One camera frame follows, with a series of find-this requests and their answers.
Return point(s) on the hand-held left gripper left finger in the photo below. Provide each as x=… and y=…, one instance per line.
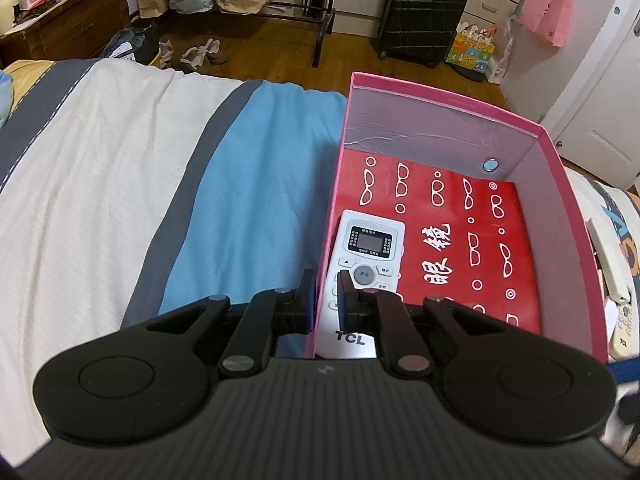
x=310, y=300

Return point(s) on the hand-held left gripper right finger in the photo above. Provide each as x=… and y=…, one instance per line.
x=344, y=300

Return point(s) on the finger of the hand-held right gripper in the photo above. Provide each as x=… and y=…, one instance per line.
x=627, y=372

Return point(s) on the cream remote control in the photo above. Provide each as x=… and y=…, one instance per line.
x=625, y=332

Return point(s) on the large-screen white remote control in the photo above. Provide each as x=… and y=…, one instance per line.
x=607, y=260

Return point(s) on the pink cardboard box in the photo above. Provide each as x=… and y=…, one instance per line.
x=570, y=210

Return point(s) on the red bag with glasses print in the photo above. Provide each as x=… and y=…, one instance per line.
x=417, y=210

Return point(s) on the striped bed sheet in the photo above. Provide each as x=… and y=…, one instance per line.
x=100, y=160

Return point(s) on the white door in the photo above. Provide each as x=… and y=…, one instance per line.
x=600, y=110

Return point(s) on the black metal rack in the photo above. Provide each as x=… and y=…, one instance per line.
x=324, y=35

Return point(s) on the colourful gift bag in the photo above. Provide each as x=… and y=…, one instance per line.
x=470, y=52

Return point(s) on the clear plastic bag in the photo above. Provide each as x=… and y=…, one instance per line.
x=500, y=67

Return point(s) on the white shoe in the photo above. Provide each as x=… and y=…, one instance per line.
x=166, y=54

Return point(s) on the black suitcase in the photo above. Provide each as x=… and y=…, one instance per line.
x=425, y=10

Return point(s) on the white wardrobe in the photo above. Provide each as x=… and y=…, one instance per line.
x=550, y=75

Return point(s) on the dark bag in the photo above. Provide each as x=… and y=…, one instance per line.
x=130, y=45

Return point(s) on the white drawer cabinet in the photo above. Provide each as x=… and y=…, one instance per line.
x=492, y=5

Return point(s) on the pink paper bag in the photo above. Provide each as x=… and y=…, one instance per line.
x=547, y=12

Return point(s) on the yellow blanket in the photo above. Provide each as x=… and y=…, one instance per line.
x=25, y=80

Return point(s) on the wooden cabinet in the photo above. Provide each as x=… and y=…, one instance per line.
x=75, y=25

